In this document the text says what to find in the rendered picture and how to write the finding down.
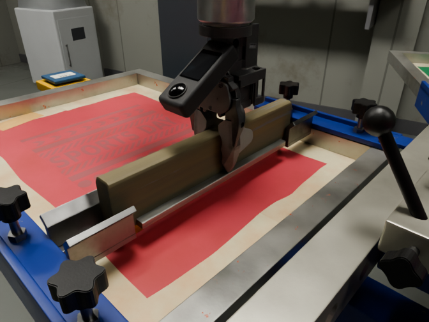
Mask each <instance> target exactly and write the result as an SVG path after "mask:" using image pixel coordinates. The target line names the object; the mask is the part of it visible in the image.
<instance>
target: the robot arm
mask: <svg viewBox="0 0 429 322"><path fill-rule="evenodd" d="M197 19H198V20H199V21H200V23H199V35H201V36H205V37H209V38H211V40H210V41H208V42H207V43H206V44H205V46H203V48H202V49H201V50H200V51H199V52H198V53H197V54H196V56H195V57H194V58H193V59H192V60H191V61H190V62H189V63H188V64H187V65H186V66H185V68H184V69H183V70H182V71H181V72H180V74H179V75H178V76H177V77H176V78H175V79H174V80H173V81H172V82H171V83H170V84H169V86H168V87H167V88H166V89H165V90H164V91H163V93H162V94H161V95H160V96H159V98H158V99H159V101H160V103H161V104H162V106H163V108H164V109H165V110H166V111H169V112H172V113H174V114H177V115H180V116H182V117H184V118H189V117H190V121H191V125H192V130H193V131H194V135H196V134H199V133H201V132H203V131H205V130H208V129H210V128H213V127H215V126H217V125H218V132H219V134H220V137H221V139H222V147H221V151H222V161H221V164H222V166H223V167H224V169H225V170H226V171H227V172H228V173H229V172H231V170H232V169H233V168H234V166H235V164H236V162H237V158H238V156H239V153H240V152H241V151H242V150H244V149H245V148H246V147H247V145H249V144H250V143H251V141H252V139H253V132H252V130H251V129H249V128H245V127H244V125H245V110H244V109H245V108H247V107H249V106H251V104H253V106H256V105H258V104H261V103H263V102H264V90H265V81H266V68H263V67H259V66H257V53H258V42H259V24H258V23H251V22H252V21H253V20H254V19H255V0H197ZM261 79H262V93H261V96H258V85H259V80H261ZM257 96H258V97H257ZM217 114H218V117H220V118H221V117H223V116H225V120H223V119H220V118H217Z"/></svg>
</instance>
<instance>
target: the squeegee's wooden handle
mask: <svg viewBox="0 0 429 322"><path fill-rule="evenodd" d="M291 109H292V103H291V102H290V101H289V100H285V99H282V98H281V99H278V100H275V101H274V102H271V103H269V104H266V105H264V106H262V107H259V108H257V109H255V110H252V111H250V112H247V113H245V125H244V127H245V128H249V129H251V130H252V132H253V139H252V141H251V143H250V144H249V145H247V147H246V148H245V149H244V150H242V151H241V152H240V153H239V156H238V158H237V162H236V163H238V162H239V161H241V160H243V159H245V158H246V157H249V156H250V155H252V154H254V153H256V152H257V151H259V150H261V149H262V148H265V147H266V146H268V145H270V144H272V143H274V142H275V141H277V140H279V139H282V140H285V134H286V127H287V125H289V124H290V115H291ZM221 147H222V139H221V137H220V134H219V132H218V125H217V126H214V127H213V128H210V129H208V130H205V131H203V132H201V133H199V134H196V135H193V136H191V137H189V138H187V139H184V140H182V141H179V142H177V143H175V144H173V145H170V146H168V147H166V148H163V149H161V150H159V151H156V152H154V153H152V154H150V155H147V156H145V157H142V158H140V159H138V160H135V161H133V162H130V163H129V164H126V165H123V166H121V167H118V168H117V169H114V170H112V171H109V172H107V173H105V174H102V175H100V176H98V177H96V188H97V191H98V198H99V202H100V208H101V211H102V217H103V221H104V220H107V219H109V218H111V217H113V216H114V215H116V214H118V213H120V212H122V211H124V210H126V209H127V208H129V207H131V206H134V207H135V209H136V212H135V213H134V214H133V218H134V223H135V226H136V225H137V218H139V217H140V216H142V215H144V214H146V213H147V212H149V211H151V210H153V209H155V208H157V207H158V206H160V205H162V204H163V203H166V202H167V201H169V200H171V199H173V198H175V197H176V196H178V195H180V194H182V193H183V192H186V191H187V190H189V189H191V188H193V187H194V186H196V185H198V184H199V183H202V182H203V181H205V180H207V179H209V178H210V177H212V176H214V175H216V174H218V173H220V172H222V171H223V170H225V169H224V167H223V166H222V164H221V161H222V151H221Z"/></svg>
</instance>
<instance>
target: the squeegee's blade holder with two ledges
mask: <svg viewBox="0 0 429 322"><path fill-rule="evenodd" d="M284 146H285V141H284V140H282V139H279V140H277V141H275V142H274V143H272V144H270V145H268V146H266V147H265V148H262V149H261V150H259V151H257V152H256V153H254V154H252V155H250V156H249V157H246V158H245V159H243V160H241V161H239V162H238V163H236V164H235V166H234V168H233V169H232V170H231V172H227V171H226V170H223V171H222V172H219V173H218V174H216V175H214V176H212V177H210V178H209V179H207V180H205V181H203V182H202V183H199V184H198V185H196V186H194V187H193V188H191V189H189V190H187V191H186V192H183V193H182V194H180V195H178V196H176V197H175V198H173V199H171V200H169V201H167V202H166V203H163V204H162V205H160V206H158V207H157V208H155V209H153V210H151V211H149V212H147V213H146V214H144V215H142V216H140V217H139V218H136V219H137V225H138V226H139V227H140V228H142V229H144V228H146V227H147V226H150V225H151V224H153V223H155V222H156V221H158V220H160V219H161V218H163V217H165V216H166V215H168V214H169V213H172V212H173V211H175V210H177V209H178V208H180V207H182V206H184V205H185V204H187V203H189V202H190V201H192V200H194V199H195V198H197V197H198V196H201V195H202V194H204V193H206V192H207V191H209V190H211V189H212V188H214V187H216V186H217V185H219V184H221V183H223V182H224V181H226V180H228V179H229V178H231V177H233V176H235V175H236V174H238V173H240V172H241V171H243V170H245V169H246V168H248V167H250V166H251V165H253V164H255V163H257V162H258V161H260V160H262V159H263V158H265V157H267V156H269V155H270V154H272V153H274V152H276V151H277V150H279V149H280V148H282V147H284Z"/></svg>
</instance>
